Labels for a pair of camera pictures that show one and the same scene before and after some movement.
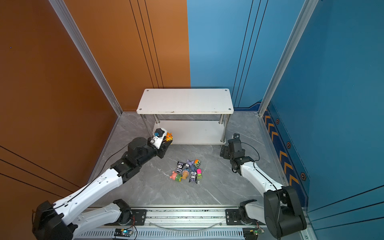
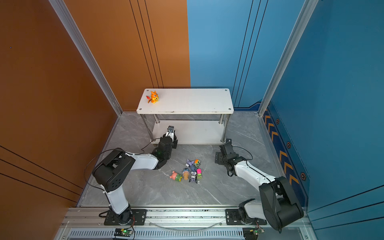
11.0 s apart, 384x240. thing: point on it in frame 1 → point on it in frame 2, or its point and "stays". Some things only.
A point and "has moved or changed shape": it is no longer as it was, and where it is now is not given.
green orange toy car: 197,163 stays
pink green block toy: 199,173 stays
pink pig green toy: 175,176 stays
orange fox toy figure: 169,137 has moved or changed shape
